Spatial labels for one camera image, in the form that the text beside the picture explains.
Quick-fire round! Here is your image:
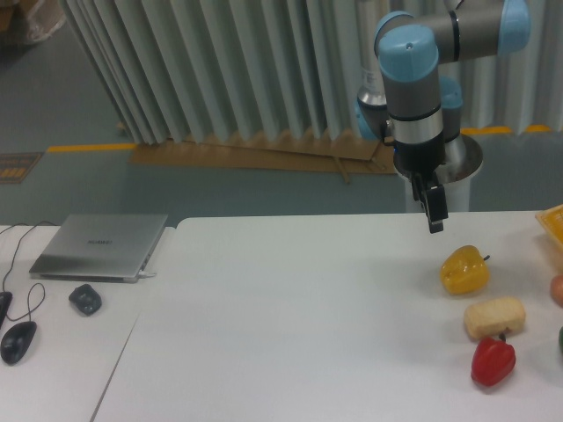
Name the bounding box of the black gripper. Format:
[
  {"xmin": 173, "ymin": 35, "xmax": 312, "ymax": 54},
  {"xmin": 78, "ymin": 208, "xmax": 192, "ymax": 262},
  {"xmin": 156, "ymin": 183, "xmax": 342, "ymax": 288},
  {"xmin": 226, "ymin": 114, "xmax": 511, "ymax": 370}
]
[{"xmin": 381, "ymin": 119, "xmax": 449, "ymax": 234}]

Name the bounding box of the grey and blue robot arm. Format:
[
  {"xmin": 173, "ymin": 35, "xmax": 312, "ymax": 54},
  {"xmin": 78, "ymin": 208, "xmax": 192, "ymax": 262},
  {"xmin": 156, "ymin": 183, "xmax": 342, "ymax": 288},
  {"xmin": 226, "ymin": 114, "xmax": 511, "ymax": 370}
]
[{"xmin": 357, "ymin": 1, "xmax": 531, "ymax": 233}]

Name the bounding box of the yellow bell pepper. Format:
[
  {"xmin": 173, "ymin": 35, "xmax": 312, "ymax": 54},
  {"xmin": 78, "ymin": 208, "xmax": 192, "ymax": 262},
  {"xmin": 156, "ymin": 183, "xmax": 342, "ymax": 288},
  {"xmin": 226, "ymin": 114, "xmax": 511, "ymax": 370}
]
[{"xmin": 439, "ymin": 245, "xmax": 490, "ymax": 295}]

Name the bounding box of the red bell pepper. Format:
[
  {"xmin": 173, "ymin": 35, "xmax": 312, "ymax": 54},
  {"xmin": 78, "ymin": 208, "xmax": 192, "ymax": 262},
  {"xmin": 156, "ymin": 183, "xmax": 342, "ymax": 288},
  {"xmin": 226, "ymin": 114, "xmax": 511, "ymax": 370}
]
[{"xmin": 471, "ymin": 334, "xmax": 516, "ymax": 388}]

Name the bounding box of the brown cardboard sheet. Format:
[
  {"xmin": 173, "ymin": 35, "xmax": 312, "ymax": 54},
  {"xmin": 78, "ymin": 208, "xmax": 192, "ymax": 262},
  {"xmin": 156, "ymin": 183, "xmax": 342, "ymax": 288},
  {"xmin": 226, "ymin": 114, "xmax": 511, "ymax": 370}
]
[{"xmin": 128, "ymin": 128, "xmax": 395, "ymax": 182}]

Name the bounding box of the beige bread loaf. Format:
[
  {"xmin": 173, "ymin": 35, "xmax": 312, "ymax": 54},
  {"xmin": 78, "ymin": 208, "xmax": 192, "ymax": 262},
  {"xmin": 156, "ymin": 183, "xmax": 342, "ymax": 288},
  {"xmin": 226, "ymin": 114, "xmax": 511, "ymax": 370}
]
[{"xmin": 464, "ymin": 296, "xmax": 527, "ymax": 339}]

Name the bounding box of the orange round fruit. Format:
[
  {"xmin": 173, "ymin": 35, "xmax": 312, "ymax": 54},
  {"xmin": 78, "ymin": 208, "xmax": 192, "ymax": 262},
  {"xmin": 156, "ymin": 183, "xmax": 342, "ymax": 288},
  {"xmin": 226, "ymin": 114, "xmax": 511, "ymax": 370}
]
[{"xmin": 550, "ymin": 274, "xmax": 563, "ymax": 307}]

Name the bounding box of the grey folding screen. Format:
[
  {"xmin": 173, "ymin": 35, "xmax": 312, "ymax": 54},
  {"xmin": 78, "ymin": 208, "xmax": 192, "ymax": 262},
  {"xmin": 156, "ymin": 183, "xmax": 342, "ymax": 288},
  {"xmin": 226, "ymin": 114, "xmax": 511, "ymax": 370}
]
[{"xmin": 56, "ymin": 0, "xmax": 563, "ymax": 147}]

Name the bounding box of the silver laptop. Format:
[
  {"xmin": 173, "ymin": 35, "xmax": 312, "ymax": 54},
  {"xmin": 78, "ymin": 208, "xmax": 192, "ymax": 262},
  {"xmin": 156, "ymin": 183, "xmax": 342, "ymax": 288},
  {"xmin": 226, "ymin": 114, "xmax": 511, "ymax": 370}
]
[{"xmin": 29, "ymin": 214, "xmax": 167, "ymax": 282}]

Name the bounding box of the black earbud case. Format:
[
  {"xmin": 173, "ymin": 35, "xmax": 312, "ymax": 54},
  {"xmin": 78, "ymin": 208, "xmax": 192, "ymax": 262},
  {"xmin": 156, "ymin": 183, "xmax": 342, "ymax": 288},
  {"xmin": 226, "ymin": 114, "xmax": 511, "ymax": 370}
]
[{"xmin": 69, "ymin": 284, "xmax": 103, "ymax": 317}]

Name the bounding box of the black device at edge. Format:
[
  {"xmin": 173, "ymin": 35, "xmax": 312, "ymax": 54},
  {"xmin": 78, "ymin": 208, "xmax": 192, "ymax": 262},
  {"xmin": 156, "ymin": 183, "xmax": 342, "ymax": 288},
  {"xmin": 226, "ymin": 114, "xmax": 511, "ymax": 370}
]
[{"xmin": 0, "ymin": 292, "xmax": 13, "ymax": 327}]

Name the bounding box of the black computer mouse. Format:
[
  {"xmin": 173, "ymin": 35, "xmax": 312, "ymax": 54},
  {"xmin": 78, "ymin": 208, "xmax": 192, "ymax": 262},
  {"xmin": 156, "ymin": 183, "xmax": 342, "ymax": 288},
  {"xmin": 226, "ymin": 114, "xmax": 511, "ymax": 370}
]
[{"xmin": 1, "ymin": 321, "xmax": 37, "ymax": 366}]

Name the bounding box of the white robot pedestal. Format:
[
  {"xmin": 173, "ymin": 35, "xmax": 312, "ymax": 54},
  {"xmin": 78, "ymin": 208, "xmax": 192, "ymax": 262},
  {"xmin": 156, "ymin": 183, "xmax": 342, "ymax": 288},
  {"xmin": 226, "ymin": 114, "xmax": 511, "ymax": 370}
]
[{"xmin": 392, "ymin": 134, "xmax": 485, "ymax": 215}]

